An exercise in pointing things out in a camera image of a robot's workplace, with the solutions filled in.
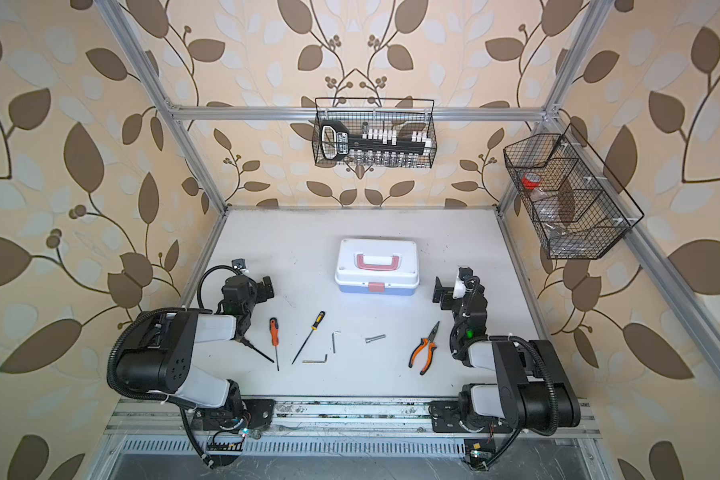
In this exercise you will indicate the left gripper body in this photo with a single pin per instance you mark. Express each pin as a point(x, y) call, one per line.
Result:
point(247, 339)

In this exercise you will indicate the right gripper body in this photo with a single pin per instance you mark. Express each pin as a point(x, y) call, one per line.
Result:
point(451, 294)

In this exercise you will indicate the red handled screwdriver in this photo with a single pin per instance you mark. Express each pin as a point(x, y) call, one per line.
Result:
point(274, 335)

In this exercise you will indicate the orange handled pliers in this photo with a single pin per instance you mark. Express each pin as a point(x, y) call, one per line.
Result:
point(426, 345)

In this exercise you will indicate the silver socket bit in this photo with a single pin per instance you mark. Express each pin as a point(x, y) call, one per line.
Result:
point(374, 338)

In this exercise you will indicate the white and blue tool box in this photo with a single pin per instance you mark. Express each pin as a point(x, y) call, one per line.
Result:
point(377, 266)

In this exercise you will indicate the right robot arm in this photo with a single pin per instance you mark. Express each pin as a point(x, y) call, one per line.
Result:
point(531, 389)

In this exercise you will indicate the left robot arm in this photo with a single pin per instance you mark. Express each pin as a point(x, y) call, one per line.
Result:
point(152, 360)

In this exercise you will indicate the flat lying hex key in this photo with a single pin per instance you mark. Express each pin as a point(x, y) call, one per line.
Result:
point(322, 360)

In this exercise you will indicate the upright small hex key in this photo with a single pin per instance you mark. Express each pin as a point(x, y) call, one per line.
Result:
point(334, 335)

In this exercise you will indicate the black socket set holder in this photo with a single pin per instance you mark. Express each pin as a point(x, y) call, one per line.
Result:
point(337, 142)

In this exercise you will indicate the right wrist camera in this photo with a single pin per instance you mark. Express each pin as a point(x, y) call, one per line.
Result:
point(459, 289)

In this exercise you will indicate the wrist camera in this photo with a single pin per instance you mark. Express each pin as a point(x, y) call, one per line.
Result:
point(459, 289)
point(239, 264)

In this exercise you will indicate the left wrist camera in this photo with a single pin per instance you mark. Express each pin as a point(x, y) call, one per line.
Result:
point(239, 264)

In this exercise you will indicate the black yellow handled screwdriver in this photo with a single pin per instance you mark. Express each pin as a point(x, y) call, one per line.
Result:
point(320, 317)

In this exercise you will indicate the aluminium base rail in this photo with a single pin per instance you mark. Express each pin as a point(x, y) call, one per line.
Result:
point(321, 416)

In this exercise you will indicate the right wire basket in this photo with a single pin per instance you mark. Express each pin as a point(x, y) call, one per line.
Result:
point(582, 207)

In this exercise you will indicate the wire basket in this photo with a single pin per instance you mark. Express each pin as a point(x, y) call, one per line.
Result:
point(406, 115)
point(582, 207)

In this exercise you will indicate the back wire basket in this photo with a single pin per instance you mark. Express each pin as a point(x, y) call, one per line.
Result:
point(406, 115)

